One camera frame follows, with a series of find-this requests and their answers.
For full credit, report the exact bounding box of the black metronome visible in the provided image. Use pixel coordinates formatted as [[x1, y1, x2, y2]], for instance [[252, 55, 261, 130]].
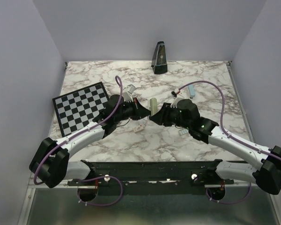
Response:
[[151, 41, 168, 75]]

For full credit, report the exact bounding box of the white staple box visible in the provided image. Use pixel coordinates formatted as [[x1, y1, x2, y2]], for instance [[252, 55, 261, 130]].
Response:
[[133, 124, 144, 133]]

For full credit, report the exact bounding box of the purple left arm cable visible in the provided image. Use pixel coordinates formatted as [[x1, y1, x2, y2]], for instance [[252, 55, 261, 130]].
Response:
[[34, 75, 124, 186]]

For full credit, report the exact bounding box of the black white chessboard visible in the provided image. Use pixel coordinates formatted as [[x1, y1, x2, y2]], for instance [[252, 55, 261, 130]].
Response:
[[52, 82, 109, 137]]

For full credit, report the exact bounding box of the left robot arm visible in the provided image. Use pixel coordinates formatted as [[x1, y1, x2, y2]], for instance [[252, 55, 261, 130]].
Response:
[[29, 95, 150, 188]]

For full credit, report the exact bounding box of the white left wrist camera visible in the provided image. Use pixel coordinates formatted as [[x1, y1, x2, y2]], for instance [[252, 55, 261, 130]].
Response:
[[122, 84, 136, 102]]

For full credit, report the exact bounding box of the light blue stapler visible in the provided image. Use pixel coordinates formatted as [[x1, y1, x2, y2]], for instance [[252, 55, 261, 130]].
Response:
[[187, 84, 196, 99]]

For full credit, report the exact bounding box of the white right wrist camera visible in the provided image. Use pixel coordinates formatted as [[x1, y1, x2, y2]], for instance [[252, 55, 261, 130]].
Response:
[[170, 89, 184, 108]]

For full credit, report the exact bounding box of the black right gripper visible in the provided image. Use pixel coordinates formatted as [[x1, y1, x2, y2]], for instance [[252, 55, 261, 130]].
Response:
[[150, 102, 191, 130]]

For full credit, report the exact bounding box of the small grey staple tray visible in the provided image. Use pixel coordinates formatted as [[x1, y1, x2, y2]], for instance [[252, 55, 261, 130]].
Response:
[[178, 128, 189, 136]]

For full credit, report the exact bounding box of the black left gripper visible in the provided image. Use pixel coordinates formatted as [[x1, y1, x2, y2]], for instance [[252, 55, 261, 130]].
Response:
[[115, 97, 152, 123]]

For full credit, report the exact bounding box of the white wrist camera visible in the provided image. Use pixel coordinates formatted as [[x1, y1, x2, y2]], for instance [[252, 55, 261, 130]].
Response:
[[170, 89, 184, 108], [122, 84, 136, 102]]

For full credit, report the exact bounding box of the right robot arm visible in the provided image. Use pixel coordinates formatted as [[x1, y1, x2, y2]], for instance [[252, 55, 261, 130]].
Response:
[[149, 99, 281, 195]]

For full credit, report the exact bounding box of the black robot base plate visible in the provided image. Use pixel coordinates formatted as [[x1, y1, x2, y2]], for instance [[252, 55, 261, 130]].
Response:
[[38, 159, 249, 196]]

